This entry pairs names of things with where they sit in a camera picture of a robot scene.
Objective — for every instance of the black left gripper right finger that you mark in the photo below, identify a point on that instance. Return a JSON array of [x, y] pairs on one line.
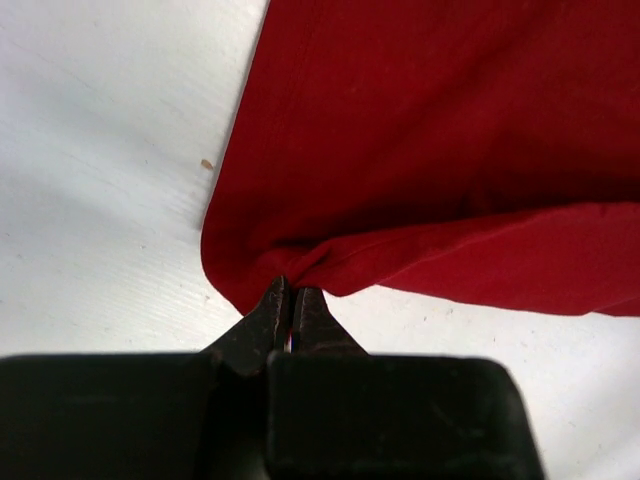
[[338, 412]]

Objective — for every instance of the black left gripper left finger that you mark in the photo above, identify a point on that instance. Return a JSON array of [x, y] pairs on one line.
[[155, 415]]

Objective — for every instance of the red t shirt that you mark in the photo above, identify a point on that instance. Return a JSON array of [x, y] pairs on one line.
[[485, 152]]

